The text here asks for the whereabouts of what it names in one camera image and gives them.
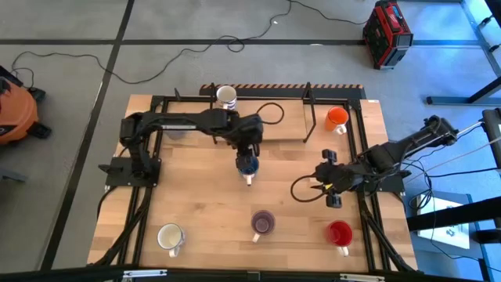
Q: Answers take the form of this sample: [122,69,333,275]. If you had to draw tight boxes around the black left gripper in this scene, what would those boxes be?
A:
[229,113,264,169]

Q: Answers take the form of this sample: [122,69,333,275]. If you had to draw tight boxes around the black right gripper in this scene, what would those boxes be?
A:
[314,148,366,209]

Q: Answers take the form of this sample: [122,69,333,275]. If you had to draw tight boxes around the blue mug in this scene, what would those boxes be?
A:
[236,154,260,186]

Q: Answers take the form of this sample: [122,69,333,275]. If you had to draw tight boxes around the red mug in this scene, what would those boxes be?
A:
[326,219,355,258]

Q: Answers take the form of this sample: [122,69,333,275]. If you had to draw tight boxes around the orange mug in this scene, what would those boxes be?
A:
[324,106,350,136]

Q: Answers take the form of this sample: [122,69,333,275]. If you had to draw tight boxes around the white mug with dark interior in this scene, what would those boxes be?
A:
[215,85,239,110]

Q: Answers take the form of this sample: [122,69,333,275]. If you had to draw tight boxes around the purple mug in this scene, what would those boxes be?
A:
[250,209,277,244]

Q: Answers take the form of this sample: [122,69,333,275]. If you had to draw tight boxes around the black yellow hazard strip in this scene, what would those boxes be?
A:
[199,82,368,99]

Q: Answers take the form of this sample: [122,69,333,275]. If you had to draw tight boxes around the cream mug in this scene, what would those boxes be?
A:
[156,222,186,259]

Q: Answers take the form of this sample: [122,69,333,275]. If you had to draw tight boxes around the black diagonal beam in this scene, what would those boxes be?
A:
[405,195,501,233]

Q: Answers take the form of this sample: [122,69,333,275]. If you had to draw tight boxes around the red black tool case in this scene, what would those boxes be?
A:
[362,0,415,71]

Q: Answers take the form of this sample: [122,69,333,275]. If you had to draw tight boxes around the black metal beam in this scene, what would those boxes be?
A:
[0,265,501,282]

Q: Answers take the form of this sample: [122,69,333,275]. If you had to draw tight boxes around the orange shop vacuum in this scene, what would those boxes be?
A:
[0,64,52,146]

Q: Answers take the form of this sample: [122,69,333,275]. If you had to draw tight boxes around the grey-blue flat object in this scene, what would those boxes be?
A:
[0,168,27,183]

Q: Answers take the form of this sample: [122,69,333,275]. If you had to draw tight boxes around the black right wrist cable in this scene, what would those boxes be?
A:
[290,174,326,204]

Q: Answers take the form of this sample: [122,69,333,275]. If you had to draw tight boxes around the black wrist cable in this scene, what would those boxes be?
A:
[290,174,326,204]
[256,102,286,126]

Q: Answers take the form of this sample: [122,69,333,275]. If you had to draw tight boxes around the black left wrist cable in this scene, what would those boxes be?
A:
[256,102,286,126]

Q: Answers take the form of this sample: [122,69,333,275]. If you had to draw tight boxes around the silver metal bracket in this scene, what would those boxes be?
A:
[122,269,168,279]
[339,273,387,282]

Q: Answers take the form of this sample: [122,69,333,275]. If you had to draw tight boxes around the black aluminium table frame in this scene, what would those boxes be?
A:
[88,93,420,275]

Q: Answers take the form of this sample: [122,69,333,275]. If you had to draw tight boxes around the black floor cable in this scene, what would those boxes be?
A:
[10,0,293,92]
[290,0,369,27]

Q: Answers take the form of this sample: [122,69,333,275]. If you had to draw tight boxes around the thin black cable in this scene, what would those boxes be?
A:
[406,167,501,179]

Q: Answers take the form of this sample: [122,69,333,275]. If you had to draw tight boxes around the white cable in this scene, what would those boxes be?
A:
[402,136,501,177]
[453,120,486,138]

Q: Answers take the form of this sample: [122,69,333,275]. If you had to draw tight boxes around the black desk leg frame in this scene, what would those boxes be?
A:
[425,76,501,107]

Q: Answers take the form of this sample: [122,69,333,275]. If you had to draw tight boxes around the grey-blue metal frame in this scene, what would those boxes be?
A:
[460,0,501,78]

